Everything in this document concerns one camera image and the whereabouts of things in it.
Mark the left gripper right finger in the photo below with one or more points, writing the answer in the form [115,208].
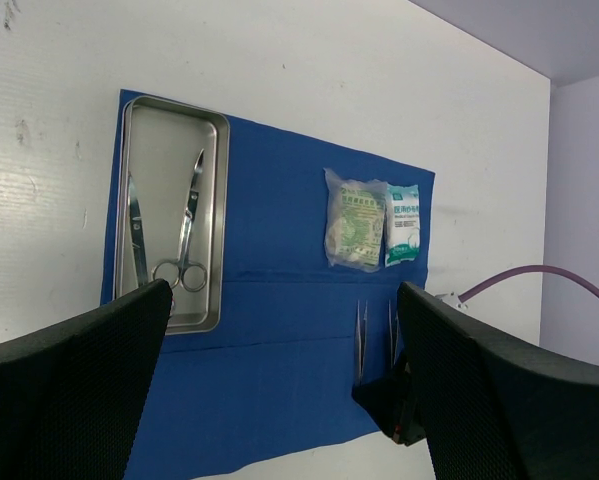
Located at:
[494,406]

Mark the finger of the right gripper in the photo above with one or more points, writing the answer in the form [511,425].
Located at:
[392,404]

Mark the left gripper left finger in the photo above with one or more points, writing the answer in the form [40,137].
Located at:
[72,394]

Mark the metal pointed tweezers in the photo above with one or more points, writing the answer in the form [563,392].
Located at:
[393,334]
[360,340]

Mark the metal forceps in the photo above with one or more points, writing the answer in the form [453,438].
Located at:
[137,235]

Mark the blue surgical cloth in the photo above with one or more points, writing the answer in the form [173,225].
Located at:
[273,375]

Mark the metal scissors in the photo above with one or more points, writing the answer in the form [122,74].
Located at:
[182,262]

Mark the green printed glove packet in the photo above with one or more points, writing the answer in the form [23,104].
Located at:
[355,222]

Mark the white teal gauze packet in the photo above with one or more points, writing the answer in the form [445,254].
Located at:
[402,224]

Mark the metal instrument tray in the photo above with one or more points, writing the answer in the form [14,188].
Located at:
[158,141]

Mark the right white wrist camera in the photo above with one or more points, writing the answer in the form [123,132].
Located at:
[451,299]

